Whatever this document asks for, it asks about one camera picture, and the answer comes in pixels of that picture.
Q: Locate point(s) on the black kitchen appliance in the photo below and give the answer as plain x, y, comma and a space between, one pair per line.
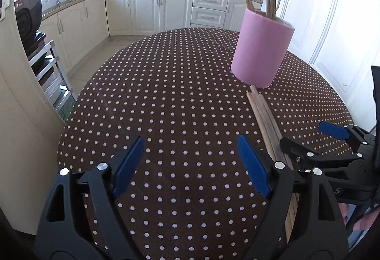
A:
26, 16

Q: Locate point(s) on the pink cylindrical cup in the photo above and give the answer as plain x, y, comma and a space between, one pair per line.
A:
258, 52

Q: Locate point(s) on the pile of wooden chopsticks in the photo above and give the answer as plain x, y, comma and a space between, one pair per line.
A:
264, 117

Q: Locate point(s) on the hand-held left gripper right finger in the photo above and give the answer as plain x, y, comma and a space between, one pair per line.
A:
252, 165

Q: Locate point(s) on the metal shelf rack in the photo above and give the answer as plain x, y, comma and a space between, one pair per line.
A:
55, 53

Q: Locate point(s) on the white panel door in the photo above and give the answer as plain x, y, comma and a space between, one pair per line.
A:
326, 25

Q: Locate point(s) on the cream lower kitchen cabinets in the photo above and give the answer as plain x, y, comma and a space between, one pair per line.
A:
148, 10

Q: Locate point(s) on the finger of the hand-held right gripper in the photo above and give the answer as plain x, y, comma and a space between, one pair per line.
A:
297, 150
332, 129

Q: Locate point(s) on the person's right hand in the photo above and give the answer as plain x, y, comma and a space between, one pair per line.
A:
362, 223

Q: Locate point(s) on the round polka dot table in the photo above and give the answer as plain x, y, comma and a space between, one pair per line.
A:
166, 93

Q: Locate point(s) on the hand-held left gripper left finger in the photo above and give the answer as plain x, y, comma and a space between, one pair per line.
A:
127, 165

